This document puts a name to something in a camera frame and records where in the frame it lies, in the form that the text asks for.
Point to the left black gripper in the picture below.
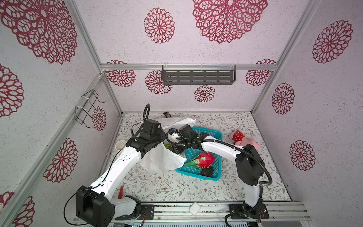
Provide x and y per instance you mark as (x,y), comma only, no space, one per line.
(162,135)

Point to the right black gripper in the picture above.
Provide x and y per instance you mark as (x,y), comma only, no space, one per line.
(179,147)

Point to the white plastic bag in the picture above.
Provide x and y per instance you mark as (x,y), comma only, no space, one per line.
(160,159)

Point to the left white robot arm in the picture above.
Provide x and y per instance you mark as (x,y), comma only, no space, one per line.
(93,203)

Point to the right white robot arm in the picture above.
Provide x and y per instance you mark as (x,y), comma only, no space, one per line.
(250,167)

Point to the teal plastic basket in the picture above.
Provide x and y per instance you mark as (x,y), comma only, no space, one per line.
(190,154)

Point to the red dragon fruit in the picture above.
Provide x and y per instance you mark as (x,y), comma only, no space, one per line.
(203,160)

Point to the white cup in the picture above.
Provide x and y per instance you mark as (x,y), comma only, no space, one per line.
(119,145)

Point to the dark avocado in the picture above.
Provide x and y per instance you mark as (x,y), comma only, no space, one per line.
(208,171)

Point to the pink mushroom plush toy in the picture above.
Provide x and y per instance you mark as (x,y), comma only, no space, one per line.
(240,139)

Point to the white square button box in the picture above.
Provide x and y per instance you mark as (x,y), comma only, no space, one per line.
(194,209)

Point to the small dark object at wall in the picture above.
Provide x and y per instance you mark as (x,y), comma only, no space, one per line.
(167,114)

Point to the grey wall shelf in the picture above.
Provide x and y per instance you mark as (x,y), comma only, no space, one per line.
(198,77)

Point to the red handled tongs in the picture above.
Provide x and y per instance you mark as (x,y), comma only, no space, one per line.
(120,194)

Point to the black wire wall rack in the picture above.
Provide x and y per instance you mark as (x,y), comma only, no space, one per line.
(82,112)

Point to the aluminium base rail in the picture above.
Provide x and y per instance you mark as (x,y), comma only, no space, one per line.
(216,212)

